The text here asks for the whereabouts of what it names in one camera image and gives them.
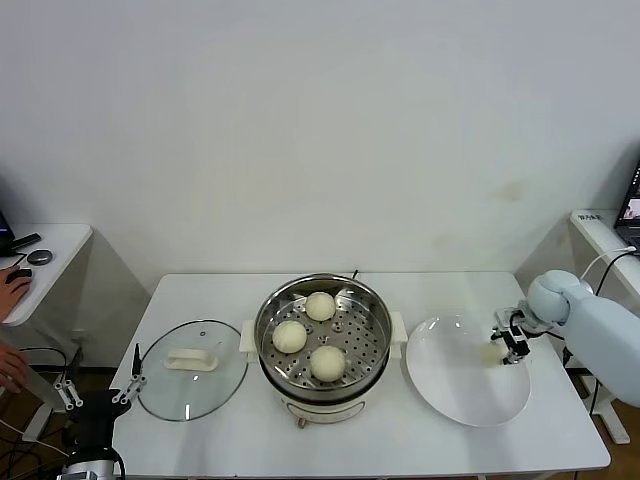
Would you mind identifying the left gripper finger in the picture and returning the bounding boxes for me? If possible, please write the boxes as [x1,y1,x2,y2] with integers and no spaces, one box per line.
[53,349,85,410]
[112,343,149,405]

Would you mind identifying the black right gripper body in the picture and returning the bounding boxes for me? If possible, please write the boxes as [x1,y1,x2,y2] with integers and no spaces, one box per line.
[504,317,531,349]

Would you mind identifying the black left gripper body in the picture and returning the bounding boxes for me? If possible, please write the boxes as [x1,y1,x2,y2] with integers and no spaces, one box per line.
[69,389,134,451]

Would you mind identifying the white steamed baozi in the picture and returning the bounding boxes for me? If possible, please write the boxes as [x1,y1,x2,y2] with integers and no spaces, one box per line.
[479,343,507,366]
[309,345,347,384]
[272,320,308,355]
[305,291,337,322]

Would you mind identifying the glass lid with cream handle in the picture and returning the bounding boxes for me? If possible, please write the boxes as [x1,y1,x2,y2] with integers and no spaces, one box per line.
[135,319,250,422]

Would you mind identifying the perforated stainless steel steamer basket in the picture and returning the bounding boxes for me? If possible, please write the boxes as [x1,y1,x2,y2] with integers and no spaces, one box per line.
[254,273,395,392]

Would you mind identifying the stainless steel steamer pot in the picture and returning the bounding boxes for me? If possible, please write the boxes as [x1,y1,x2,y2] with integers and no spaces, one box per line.
[240,312,409,430]

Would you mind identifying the person left hand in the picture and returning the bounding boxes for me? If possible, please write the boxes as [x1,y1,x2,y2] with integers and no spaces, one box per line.
[0,344,30,394]

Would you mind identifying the person right hand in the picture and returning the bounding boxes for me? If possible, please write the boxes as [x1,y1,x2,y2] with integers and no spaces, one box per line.
[0,267,34,324]

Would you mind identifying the white round plate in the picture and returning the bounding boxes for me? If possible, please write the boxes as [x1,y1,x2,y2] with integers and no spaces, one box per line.
[405,314,532,428]

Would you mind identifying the white side table with label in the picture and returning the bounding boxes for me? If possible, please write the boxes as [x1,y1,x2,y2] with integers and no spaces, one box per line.
[514,209,640,446]

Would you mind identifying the white rounded side table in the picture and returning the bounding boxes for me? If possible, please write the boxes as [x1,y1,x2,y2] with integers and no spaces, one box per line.
[0,223,152,444]

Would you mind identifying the black laptop with grey keyboard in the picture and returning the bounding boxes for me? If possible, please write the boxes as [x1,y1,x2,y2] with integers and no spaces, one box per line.
[613,144,640,246]

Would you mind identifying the laptop with purple screen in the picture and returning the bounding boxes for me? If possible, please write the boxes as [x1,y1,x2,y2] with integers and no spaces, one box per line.
[0,175,21,257]

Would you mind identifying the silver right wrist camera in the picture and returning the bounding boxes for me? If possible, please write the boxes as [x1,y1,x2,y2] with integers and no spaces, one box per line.
[493,308,526,331]

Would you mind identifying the black floor cable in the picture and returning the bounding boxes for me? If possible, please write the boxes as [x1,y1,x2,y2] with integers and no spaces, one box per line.
[9,347,74,419]

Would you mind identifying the white cable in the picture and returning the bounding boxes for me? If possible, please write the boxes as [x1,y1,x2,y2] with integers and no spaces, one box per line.
[579,245,639,281]

